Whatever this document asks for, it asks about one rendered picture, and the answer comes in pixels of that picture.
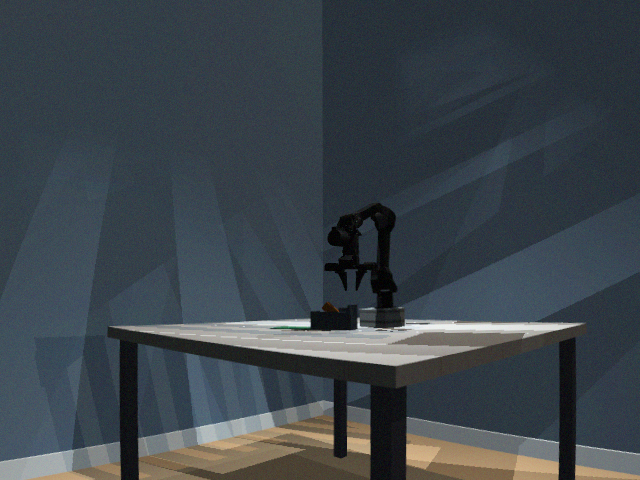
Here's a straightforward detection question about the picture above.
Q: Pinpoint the orange block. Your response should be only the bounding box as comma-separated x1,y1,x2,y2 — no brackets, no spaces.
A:
321,302,339,312

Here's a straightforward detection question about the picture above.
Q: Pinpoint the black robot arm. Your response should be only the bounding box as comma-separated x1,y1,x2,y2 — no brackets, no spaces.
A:
327,202,397,309

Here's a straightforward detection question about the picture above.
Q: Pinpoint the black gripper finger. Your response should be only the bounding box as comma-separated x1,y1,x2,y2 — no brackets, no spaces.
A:
335,271,347,291
356,271,367,291

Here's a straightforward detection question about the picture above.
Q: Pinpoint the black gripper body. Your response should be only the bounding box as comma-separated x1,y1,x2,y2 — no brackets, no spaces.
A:
324,247,378,272

